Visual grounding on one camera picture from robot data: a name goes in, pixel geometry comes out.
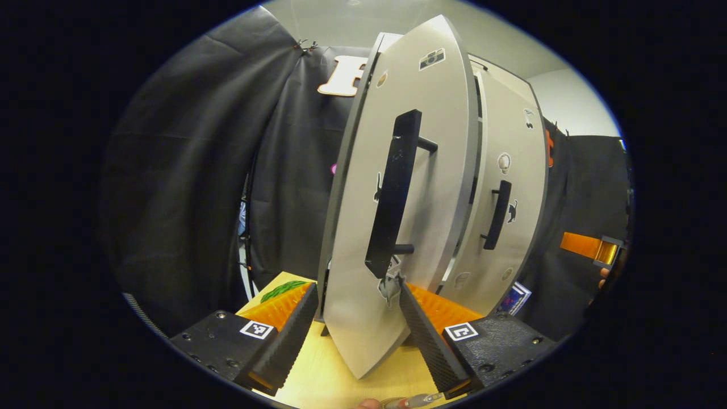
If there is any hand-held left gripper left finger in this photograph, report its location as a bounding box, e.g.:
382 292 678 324
169 282 319 397

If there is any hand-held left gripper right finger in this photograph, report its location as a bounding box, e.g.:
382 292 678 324
399 282 557 400

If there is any grey cabinet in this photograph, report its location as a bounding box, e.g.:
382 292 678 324
316 31 549 341

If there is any green leafy item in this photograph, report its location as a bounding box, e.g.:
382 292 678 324
260 280 310 303

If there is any blue and white box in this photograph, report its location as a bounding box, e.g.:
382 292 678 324
499 281 533 316

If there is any black backdrop cloth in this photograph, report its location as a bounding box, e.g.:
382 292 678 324
97 6 634 336

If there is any black door handle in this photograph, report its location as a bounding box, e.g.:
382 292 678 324
482 180 513 251
365 109 439 279

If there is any grey woven strap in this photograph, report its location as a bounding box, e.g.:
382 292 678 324
122 293 171 340

